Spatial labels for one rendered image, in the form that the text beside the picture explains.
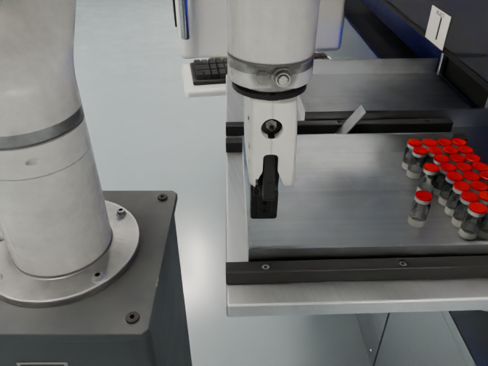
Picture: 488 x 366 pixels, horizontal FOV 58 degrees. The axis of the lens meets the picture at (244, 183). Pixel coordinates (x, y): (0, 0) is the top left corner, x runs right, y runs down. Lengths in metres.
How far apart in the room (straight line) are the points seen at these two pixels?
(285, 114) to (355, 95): 0.54
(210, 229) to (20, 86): 1.53
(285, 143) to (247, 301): 0.18
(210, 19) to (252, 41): 0.94
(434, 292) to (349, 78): 0.61
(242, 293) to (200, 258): 1.29
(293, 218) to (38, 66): 0.35
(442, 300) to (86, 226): 0.41
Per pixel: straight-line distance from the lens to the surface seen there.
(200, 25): 1.34
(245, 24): 0.40
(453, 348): 0.93
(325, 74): 1.05
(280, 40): 0.40
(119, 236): 0.60
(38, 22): 0.50
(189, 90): 1.16
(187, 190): 2.15
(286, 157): 0.44
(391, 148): 0.76
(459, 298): 0.55
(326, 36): 1.43
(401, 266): 0.53
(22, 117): 0.46
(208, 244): 1.85
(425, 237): 0.61
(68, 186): 0.50
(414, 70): 1.11
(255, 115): 0.42
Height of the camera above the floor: 1.26
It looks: 35 degrees down
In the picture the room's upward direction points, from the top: straight up
